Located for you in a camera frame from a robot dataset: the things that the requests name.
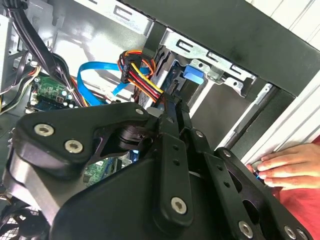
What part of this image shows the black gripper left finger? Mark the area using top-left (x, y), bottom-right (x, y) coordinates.
top-left (2, 95), bottom-right (196, 228)

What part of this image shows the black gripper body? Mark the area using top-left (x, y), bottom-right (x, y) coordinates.
top-left (48, 154), bottom-right (237, 240)

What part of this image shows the bare person's hand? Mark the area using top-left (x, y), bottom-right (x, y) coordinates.
top-left (246, 142), bottom-right (320, 191)

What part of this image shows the orange red yellow power wire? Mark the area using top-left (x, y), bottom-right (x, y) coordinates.
top-left (117, 49), bottom-right (166, 103)

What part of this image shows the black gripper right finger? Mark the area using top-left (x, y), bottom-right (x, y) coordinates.
top-left (177, 101), bottom-right (315, 240)

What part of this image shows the hard disk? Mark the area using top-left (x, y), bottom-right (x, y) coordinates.
top-left (136, 49), bottom-right (208, 113)

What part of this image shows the small round black tool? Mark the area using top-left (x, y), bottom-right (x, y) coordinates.
top-left (246, 159), bottom-right (266, 181)

